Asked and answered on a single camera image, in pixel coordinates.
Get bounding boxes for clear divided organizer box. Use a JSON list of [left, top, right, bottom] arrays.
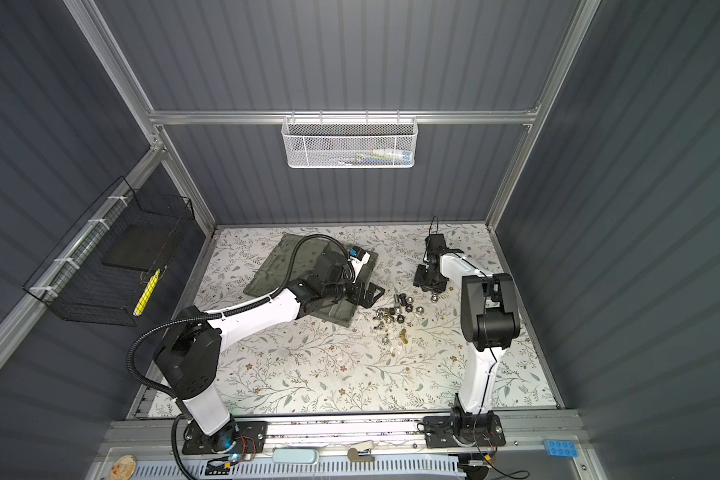
[[244, 234, 377, 327]]

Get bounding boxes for pile of screws and nuts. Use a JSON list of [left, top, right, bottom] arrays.
[[371, 294, 427, 347]]

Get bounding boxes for yellow marker pen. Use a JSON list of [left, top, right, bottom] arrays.
[[132, 269, 162, 317]]

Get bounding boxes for floral table mat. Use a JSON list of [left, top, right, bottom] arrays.
[[193, 223, 557, 416]]

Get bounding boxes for pens in white basket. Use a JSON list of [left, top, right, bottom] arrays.
[[333, 148, 414, 167]]

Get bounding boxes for light teal flat box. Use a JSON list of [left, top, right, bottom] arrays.
[[272, 448, 319, 465]]

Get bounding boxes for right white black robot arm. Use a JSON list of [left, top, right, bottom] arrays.
[[413, 233, 520, 422]]

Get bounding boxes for round wooden disc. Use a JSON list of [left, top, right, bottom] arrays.
[[108, 455, 137, 480]]

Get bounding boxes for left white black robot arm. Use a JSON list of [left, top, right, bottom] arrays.
[[154, 246, 384, 438]]

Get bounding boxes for blue button pad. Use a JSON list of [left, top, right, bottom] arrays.
[[543, 439, 579, 458]]

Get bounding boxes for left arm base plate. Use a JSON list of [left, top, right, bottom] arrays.
[[181, 419, 269, 455]]

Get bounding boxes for black wire wall basket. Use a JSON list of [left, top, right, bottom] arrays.
[[24, 177, 194, 326]]

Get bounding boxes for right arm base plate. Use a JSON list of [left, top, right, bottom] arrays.
[[417, 412, 506, 449]]

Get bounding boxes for white wire mesh basket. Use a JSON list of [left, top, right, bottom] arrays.
[[281, 117, 419, 169]]

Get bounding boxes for black corrugated cable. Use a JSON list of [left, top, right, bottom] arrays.
[[125, 233, 355, 480]]

